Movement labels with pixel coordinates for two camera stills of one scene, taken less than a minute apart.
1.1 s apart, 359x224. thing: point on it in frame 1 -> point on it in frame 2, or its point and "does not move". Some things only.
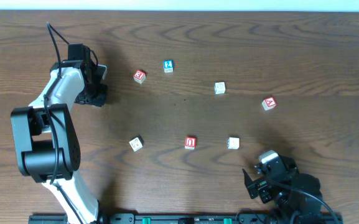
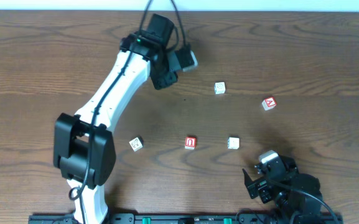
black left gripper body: [95, 97] -> [165, 78]
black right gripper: [257, 185] does not move
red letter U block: [190, 142] does not move
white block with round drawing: [219, 88] does not move
